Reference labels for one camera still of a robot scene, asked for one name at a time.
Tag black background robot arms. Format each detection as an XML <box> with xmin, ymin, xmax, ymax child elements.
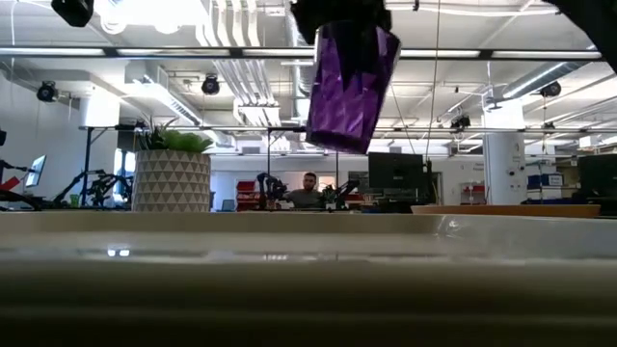
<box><xmin>51</xmin><ymin>168</ymin><xmax>134</xmax><ymax>210</ymax></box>

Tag black metal stand frame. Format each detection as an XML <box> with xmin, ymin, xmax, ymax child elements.
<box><xmin>266</xmin><ymin>125</ymin><xmax>340</xmax><ymax>194</ymax></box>
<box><xmin>78</xmin><ymin>123</ymin><xmax>147</xmax><ymax>209</ymax></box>

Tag purple faceted plastic cup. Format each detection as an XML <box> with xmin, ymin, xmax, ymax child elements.
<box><xmin>305</xmin><ymin>19</ymin><xmax>402</xmax><ymax>155</ymax></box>

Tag triangle-patterned planter pot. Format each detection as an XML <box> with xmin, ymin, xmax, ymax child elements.
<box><xmin>130</xmin><ymin>148</ymin><xmax>212</xmax><ymax>214</ymax></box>

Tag thin hanging cable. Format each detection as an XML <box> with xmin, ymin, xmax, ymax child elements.
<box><xmin>424</xmin><ymin>0</ymin><xmax>442</xmax><ymax>161</ymax></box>

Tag beige plastic tray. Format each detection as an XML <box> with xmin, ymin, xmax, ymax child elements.
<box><xmin>0</xmin><ymin>211</ymin><xmax>617</xmax><ymax>347</ymax></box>

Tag green potted plant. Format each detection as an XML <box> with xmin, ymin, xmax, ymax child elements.
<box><xmin>136</xmin><ymin>115</ymin><xmax>215</xmax><ymax>154</ymax></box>

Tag blue storage bins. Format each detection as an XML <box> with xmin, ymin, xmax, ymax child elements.
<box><xmin>526</xmin><ymin>173</ymin><xmax>565</xmax><ymax>190</ymax></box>

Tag shelf with red bins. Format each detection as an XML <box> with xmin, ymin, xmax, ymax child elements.
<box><xmin>459</xmin><ymin>181</ymin><xmax>487</xmax><ymax>206</ymax></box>

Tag person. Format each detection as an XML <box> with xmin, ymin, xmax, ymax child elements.
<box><xmin>282</xmin><ymin>172</ymin><xmax>326</xmax><ymax>210</ymax></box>

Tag black computer monitor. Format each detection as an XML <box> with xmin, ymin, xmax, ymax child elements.
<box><xmin>577</xmin><ymin>153</ymin><xmax>617</xmax><ymax>200</ymax></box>
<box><xmin>367</xmin><ymin>151</ymin><xmax>426</xmax><ymax>197</ymax></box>

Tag white round column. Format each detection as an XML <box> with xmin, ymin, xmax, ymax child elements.
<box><xmin>482</xmin><ymin>98</ymin><xmax>528</xmax><ymax>207</ymax></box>

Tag orange round plate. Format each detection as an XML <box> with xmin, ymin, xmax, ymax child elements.
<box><xmin>411</xmin><ymin>203</ymin><xmax>602</xmax><ymax>219</ymax></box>

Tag red storage bins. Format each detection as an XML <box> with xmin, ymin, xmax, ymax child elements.
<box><xmin>235</xmin><ymin>179</ymin><xmax>257</xmax><ymax>212</ymax></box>

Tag overhead metal frame bar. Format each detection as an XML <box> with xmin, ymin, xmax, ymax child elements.
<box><xmin>0</xmin><ymin>45</ymin><xmax>606</xmax><ymax>62</ymax></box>

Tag lit tilted computer monitor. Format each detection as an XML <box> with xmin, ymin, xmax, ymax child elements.
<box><xmin>24</xmin><ymin>154</ymin><xmax>48</xmax><ymax>189</ymax></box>

